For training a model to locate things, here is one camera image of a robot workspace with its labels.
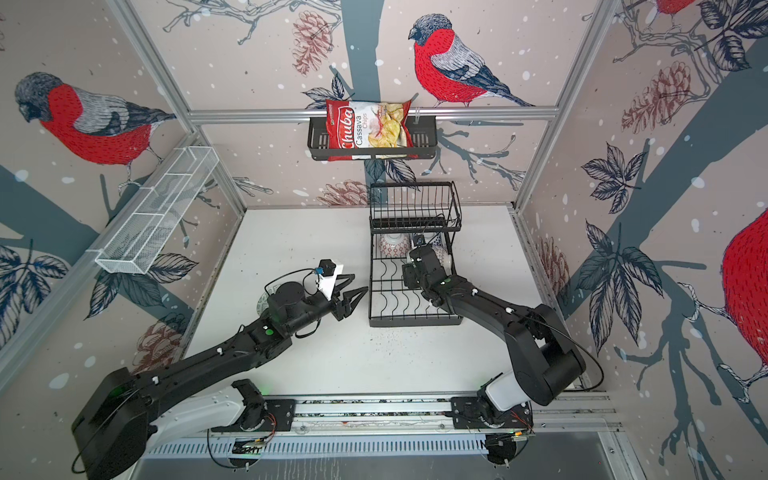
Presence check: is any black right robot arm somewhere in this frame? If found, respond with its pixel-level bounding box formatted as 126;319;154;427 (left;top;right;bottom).
403;245;586;420

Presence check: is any black wall basket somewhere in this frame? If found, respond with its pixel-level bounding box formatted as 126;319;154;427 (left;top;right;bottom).
307;116;438;161

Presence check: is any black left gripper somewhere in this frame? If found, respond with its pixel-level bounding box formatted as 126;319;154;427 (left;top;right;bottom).
286;273;368;337

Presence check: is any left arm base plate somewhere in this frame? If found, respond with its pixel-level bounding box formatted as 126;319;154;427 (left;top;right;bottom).
212;398;297;434

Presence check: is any red cassava chips bag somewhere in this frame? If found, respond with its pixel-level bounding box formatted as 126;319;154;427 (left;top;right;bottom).
326;100;413;150

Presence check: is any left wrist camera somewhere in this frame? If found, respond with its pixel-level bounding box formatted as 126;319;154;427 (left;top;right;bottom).
315;259;344;300

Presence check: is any blue geometric patterned bowl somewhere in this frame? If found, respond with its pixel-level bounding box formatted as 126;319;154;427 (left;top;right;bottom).
378;233;411;258

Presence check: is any black two-tier dish rack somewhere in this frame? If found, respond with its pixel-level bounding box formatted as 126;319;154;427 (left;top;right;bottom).
368;181;462;328

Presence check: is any grey green patterned bowl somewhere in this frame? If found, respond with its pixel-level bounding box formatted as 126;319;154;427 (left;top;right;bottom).
257;292;269;316

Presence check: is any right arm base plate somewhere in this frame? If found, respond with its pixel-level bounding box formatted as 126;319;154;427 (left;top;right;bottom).
448;396;533;430

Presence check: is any white mesh wall shelf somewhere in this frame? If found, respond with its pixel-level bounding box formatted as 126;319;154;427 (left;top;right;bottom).
95;146;219;274

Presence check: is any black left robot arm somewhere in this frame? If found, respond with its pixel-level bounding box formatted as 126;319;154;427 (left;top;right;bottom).
72;274;368;479

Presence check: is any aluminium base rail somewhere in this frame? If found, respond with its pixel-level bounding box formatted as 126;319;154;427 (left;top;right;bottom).
149;389;619;436

